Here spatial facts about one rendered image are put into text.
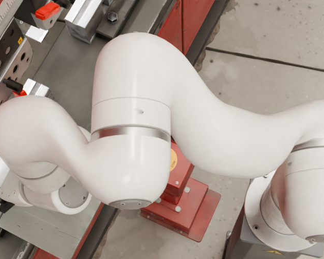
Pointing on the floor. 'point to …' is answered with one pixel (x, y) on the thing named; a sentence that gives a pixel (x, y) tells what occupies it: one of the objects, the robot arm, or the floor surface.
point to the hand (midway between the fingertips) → (8, 178)
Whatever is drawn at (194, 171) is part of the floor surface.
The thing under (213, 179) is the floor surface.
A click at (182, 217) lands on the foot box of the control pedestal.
